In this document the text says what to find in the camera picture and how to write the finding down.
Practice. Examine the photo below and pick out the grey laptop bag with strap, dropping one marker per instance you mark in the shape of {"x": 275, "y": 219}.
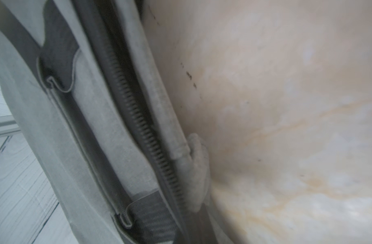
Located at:
{"x": 83, "y": 87}

